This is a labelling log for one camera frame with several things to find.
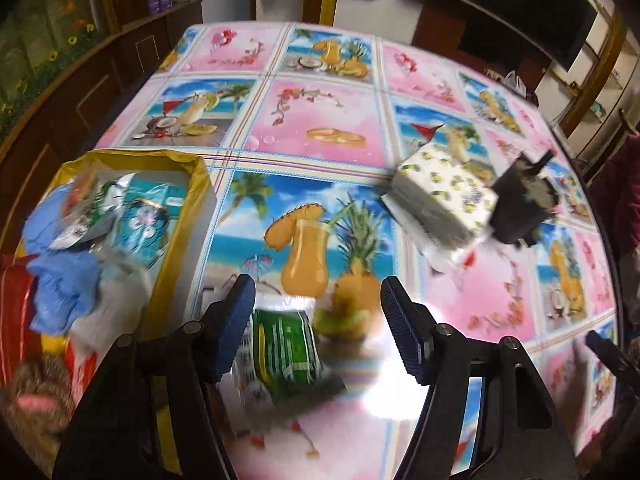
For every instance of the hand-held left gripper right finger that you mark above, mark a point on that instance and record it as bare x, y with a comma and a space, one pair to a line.
405, 330

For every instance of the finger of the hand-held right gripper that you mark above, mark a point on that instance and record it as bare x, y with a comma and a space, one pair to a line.
607, 355

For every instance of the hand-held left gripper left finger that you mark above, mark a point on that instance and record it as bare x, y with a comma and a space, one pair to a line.
232, 330

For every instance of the green white packet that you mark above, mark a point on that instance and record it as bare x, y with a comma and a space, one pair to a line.
285, 355

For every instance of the blue towel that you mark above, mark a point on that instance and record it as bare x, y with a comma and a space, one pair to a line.
60, 280

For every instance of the white box with gold rim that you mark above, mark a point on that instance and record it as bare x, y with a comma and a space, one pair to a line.
150, 160

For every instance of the brown plush toy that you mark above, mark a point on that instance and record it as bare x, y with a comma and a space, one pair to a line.
35, 410

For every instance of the dark red pouch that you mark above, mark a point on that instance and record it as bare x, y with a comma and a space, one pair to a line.
15, 310

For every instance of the teal tissue packet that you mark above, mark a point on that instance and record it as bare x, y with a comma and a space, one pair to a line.
145, 225

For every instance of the lemon print tissue pack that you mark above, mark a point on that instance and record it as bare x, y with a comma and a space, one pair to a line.
440, 195

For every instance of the red white packet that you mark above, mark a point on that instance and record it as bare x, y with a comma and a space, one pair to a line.
82, 370

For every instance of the black plastic device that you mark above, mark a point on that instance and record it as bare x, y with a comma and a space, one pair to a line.
520, 200

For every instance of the silver green packet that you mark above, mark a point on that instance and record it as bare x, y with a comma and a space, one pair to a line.
85, 225

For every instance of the printed tablecloth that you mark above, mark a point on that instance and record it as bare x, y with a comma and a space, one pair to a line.
320, 110

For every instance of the white plastic bag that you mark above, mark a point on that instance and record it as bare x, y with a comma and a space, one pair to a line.
515, 82

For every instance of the wooden cabinet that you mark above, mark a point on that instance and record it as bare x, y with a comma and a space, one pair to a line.
125, 60

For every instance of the black television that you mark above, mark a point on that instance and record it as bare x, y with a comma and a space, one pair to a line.
525, 10

